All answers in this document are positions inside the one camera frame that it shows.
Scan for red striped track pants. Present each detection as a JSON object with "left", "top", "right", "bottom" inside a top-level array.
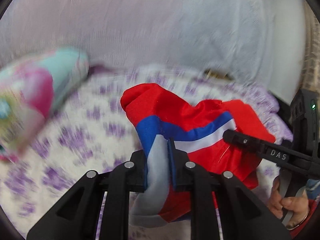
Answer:
[{"left": 120, "top": 83, "right": 276, "bottom": 228}]

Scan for purple floral bed sheet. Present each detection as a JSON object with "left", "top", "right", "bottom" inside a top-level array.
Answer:
[{"left": 1, "top": 65, "right": 292, "bottom": 236}]

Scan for folded floral quilt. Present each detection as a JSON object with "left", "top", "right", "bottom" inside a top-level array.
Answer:
[{"left": 1, "top": 48, "right": 89, "bottom": 161}]

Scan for right hand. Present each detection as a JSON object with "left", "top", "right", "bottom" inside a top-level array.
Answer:
[{"left": 267, "top": 177, "right": 310, "bottom": 230}]

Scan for beige patterned curtain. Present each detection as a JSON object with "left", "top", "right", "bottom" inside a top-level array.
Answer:
[{"left": 300, "top": 2, "right": 319, "bottom": 94}]

